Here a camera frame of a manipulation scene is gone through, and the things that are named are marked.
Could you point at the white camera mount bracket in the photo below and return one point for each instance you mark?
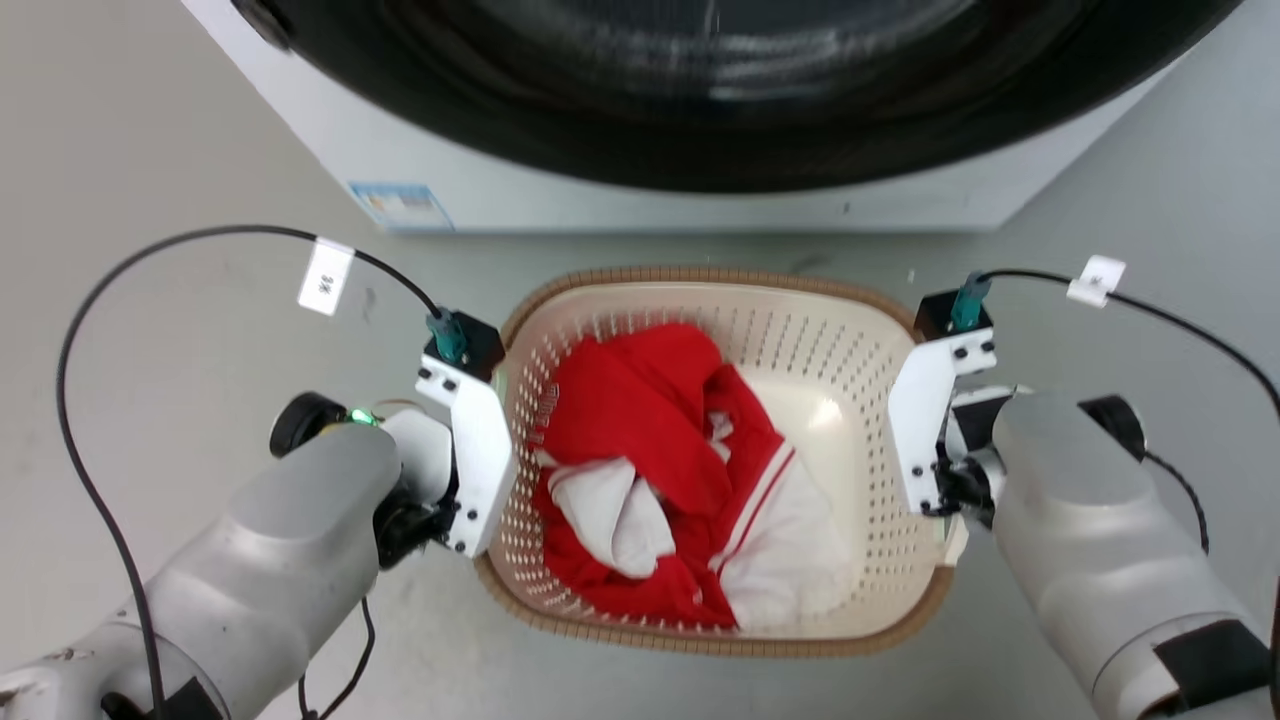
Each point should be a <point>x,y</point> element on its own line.
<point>925,420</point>
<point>478,450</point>

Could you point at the red and white garment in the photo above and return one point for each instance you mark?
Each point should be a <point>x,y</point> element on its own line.
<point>640,420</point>

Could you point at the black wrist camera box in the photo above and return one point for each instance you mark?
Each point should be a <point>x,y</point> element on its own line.
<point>478,345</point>
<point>945,312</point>

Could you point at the beige perforated laundry basket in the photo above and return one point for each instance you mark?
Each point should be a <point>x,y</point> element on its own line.
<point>860,380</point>

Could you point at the black round washing machine door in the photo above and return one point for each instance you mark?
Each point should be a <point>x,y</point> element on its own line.
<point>700,120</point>

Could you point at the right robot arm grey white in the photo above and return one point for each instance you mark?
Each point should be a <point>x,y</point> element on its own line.
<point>1090,540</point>

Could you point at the blue energy label sticker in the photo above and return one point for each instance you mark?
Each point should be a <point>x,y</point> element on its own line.
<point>400,206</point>

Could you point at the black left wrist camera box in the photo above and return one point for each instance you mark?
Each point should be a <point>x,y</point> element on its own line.
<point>478,345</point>

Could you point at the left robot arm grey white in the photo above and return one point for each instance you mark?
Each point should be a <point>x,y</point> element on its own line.
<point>270,560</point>

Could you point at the white washing machine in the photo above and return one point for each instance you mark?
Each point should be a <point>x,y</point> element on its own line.
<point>640,208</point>

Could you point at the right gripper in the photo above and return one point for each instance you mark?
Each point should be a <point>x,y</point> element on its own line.
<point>968,450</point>

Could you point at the white left camera mount bracket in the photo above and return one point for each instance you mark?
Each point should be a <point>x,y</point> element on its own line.
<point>478,450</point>

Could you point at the white right camera mount bracket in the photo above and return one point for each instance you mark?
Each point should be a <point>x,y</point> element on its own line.
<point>925,420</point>

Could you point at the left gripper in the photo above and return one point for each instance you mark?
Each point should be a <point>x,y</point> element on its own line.
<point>418,470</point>

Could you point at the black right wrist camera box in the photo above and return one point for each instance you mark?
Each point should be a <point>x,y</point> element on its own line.
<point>945,312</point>

